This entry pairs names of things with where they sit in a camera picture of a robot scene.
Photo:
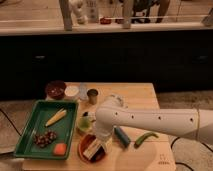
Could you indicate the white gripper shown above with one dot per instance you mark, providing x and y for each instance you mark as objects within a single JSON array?
[{"x": 102, "y": 132}]

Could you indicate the white eraser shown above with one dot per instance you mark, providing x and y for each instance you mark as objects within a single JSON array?
[{"x": 93, "y": 150}]

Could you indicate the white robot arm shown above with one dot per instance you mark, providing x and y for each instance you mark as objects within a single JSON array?
[{"x": 193, "y": 124}]

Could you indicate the red bowl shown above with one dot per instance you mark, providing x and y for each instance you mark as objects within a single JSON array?
[{"x": 83, "y": 144}]

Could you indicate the dark maroon bowl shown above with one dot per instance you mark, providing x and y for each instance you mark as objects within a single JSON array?
[{"x": 55, "y": 89}]

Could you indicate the blue marker pen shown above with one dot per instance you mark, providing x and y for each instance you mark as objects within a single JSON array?
[{"x": 122, "y": 136}]

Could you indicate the small green cup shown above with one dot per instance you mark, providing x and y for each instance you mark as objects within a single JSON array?
[{"x": 84, "y": 124}]

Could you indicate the green chili pepper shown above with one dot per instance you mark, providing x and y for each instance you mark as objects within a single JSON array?
[{"x": 142, "y": 138}]

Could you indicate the metal cup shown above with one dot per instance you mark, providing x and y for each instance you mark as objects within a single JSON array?
[{"x": 92, "y": 96}]

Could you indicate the clear plastic bottle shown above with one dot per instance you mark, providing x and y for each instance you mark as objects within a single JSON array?
[{"x": 82, "y": 91}]

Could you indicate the orange sponge block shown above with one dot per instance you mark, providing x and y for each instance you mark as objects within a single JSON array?
[{"x": 60, "y": 149}]

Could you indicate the yellow corn cob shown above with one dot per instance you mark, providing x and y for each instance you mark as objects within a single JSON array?
[{"x": 59, "y": 115}]

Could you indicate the green plastic tray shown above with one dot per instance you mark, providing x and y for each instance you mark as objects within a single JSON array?
[{"x": 42, "y": 111}]

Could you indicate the dark grape bunch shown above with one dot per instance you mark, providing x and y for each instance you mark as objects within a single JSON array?
[{"x": 45, "y": 139}]

